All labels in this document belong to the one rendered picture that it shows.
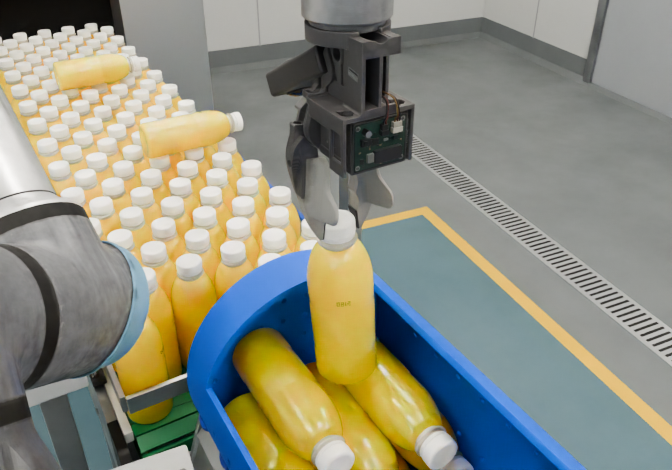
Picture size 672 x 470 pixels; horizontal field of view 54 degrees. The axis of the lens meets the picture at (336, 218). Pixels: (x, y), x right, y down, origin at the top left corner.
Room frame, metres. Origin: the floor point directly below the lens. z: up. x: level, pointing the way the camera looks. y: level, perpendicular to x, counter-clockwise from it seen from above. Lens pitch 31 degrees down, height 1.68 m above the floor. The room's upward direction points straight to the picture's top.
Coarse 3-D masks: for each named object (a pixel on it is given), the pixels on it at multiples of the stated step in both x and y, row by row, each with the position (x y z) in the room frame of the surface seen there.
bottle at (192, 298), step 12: (180, 276) 0.81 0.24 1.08; (192, 276) 0.81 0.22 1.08; (204, 276) 0.82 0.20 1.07; (180, 288) 0.80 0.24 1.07; (192, 288) 0.80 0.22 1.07; (204, 288) 0.80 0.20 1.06; (180, 300) 0.79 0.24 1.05; (192, 300) 0.79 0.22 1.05; (204, 300) 0.80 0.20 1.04; (216, 300) 0.82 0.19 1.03; (180, 312) 0.79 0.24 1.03; (192, 312) 0.79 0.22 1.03; (204, 312) 0.79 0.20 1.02; (180, 324) 0.79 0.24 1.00; (192, 324) 0.79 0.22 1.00; (180, 336) 0.80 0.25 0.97; (192, 336) 0.79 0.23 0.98; (180, 348) 0.80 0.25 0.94
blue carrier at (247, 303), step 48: (240, 288) 0.60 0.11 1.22; (288, 288) 0.58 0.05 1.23; (384, 288) 0.62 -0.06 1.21; (240, 336) 0.61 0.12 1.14; (288, 336) 0.64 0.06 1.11; (384, 336) 0.69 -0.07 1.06; (432, 336) 0.53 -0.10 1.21; (192, 384) 0.56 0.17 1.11; (240, 384) 0.60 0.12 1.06; (432, 384) 0.60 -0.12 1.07; (480, 384) 0.46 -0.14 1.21; (480, 432) 0.52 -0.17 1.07; (528, 432) 0.40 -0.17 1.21
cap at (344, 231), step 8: (344, 216) 0.56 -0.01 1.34; (352, 216) 0.56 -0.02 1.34; (344, 224) 0.55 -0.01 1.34; (352, 224) 0.55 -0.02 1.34; (328, 232) 0.54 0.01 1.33; (336, 232) 0.54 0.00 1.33; (344, 232) 0.54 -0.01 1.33; (352, 232) 0.55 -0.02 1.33; (328, 240) 0.54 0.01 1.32; (336, 240) 0.54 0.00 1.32; (344, 240) 0.54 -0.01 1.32
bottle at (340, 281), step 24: (312, 264) 0.55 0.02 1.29; (336, 264) 0.53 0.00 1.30; (360, 264) 0.54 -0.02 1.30; (312, 288) 0.54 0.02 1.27; (336, 288) 0.53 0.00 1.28; (360, 288) 0.53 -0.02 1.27; (312, 312) 0.55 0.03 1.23; (336, 312) 0.53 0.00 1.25; (360, 312) 0.53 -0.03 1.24; (336, 336) 0.53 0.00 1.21; (360, 336) 0.53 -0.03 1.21; (336, 360) 0.53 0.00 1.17; (360, 360) 0.53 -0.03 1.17
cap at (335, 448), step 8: (336, 440) 0.46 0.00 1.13; (328, 448) 0.45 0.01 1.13; (336, 448) 0.45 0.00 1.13; (344, 448) 0.45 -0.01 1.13; (320, 456) 0.44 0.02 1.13; (328, 456) 0.44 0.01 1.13; (336, 456) 0.44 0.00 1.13; (344, 456) 0.44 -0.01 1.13; (352, 456) 0.45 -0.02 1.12; (320, 464) 0.44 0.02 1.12; (328, 464) 0.43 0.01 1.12; (336, 464) 0.44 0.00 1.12; (344, 464) 0.44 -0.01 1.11; (352, 464) 0.45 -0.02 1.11
